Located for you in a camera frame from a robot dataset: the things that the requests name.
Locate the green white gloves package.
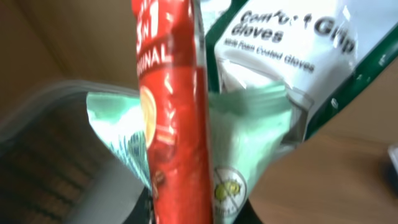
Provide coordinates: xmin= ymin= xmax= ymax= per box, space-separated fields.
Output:
xmin=200 ymin=0 xmax=397 ymax=142

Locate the red coffee stick sachet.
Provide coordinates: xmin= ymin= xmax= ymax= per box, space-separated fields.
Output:
xmin=131 ymin=0 xmax=214 ymax=224

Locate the mint green sachet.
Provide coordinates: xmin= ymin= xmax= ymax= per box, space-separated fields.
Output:
xmin=86 ymin=82 xmax=292 ymax=223

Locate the grey plastic mesh basket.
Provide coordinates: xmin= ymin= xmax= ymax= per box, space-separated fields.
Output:
xmin=1 ymin=80 xmax=149 ymax=223

